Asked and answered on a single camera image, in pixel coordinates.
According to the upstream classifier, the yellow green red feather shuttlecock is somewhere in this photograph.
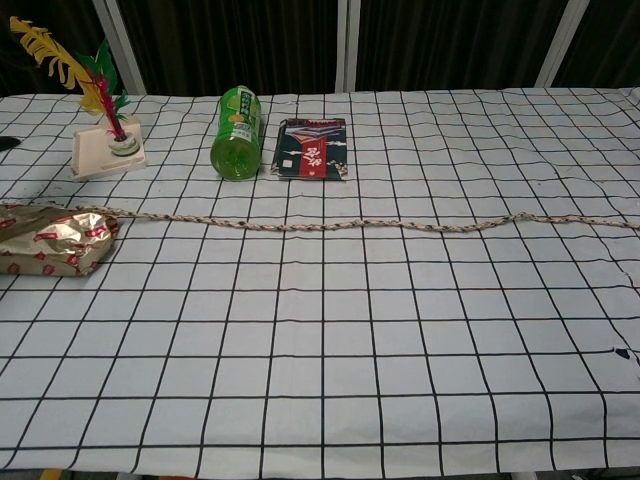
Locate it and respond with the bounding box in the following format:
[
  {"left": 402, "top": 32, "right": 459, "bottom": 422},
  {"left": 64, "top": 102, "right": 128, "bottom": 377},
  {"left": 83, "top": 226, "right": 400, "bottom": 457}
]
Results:
[{"left": 9, "top": 15, "right": 140, "bottom": 157}]

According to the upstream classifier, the cream white box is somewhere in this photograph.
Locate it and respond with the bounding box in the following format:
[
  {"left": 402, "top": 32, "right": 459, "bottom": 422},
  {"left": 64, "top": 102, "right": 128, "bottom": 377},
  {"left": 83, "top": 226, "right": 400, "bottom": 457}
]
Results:
[{"left": 69, "top": 118, "right": 150, "bottom": 182}]

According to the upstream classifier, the white black checked tablecloth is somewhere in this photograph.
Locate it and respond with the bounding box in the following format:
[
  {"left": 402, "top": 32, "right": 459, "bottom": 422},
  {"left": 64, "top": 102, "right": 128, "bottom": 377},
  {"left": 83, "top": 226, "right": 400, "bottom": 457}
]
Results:
[{"left": 0, "top": 85, "right": 640, "bottom": 475}]

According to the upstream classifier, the dark ribbed partition panel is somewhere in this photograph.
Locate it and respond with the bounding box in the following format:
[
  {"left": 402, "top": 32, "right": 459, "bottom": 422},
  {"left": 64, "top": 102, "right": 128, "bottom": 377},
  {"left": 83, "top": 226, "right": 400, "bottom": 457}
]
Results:
[
  {"left": 114, "top": 0, "right": 342, "bottom": 97},
  {"left": 0, "top": 0, "right": 127, "bottom": 99},
  {"left": 553, "top": 0, "right": 640, "bottom": 89},
  {"left": 355, "top": 0, "right": 572, "bottom": 93}
]

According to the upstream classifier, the white partition frame bar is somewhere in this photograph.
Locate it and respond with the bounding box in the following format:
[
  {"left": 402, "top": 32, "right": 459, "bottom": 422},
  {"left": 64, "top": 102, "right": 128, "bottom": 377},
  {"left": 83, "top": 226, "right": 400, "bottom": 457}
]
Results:
[
  {"left": 335, "top": 0, "right": 363, "bottom": 93},
  {"left": 91, "top": 0, "right": 149, "bottom": 96},
  {"left": 536, "top": 0, "right": 592, "bottom": 89}
]

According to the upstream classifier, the dark blue red snack packet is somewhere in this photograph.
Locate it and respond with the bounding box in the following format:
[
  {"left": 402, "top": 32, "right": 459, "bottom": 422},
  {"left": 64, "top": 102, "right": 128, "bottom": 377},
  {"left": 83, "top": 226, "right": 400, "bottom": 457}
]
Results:
[{"left": 270, "top": 116, "right": 350, "bottom": 184}]

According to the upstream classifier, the beige braided rope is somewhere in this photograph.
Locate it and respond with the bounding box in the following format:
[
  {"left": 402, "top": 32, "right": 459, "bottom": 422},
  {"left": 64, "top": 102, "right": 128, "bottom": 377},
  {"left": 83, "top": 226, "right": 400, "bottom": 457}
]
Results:
[{"left": 74, "top": 204, "right": 640, "bottom": 235}]

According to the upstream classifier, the green tea plastic bottle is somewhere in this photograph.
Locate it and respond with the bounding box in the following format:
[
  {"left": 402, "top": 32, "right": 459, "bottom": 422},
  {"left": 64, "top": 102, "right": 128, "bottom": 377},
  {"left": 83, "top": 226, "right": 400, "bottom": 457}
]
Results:
[{"left": 209, "top": 85, "right": 264, "bottom": 182}]

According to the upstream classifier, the gold foil snack packet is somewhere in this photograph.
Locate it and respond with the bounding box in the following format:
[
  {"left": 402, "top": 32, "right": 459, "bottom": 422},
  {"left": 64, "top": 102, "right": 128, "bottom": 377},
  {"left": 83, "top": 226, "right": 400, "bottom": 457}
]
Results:
[{"left": 0, "top": 201, "right": 121, "bottom": 278}]

